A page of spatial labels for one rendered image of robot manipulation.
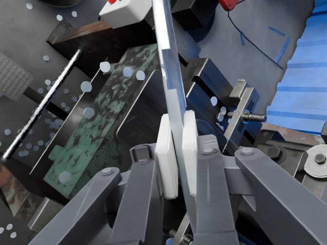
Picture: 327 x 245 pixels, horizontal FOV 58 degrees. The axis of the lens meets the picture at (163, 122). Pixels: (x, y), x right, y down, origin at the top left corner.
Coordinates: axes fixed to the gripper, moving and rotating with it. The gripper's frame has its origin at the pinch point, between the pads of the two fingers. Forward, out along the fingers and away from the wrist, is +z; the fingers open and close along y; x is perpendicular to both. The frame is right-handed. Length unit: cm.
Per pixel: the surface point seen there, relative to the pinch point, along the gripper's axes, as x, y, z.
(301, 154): -14.1, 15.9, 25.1
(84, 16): 19, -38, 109
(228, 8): 10, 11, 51
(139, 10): 13, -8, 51
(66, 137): -18, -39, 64
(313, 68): -36, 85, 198
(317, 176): -17.0, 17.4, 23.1
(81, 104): -9, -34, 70
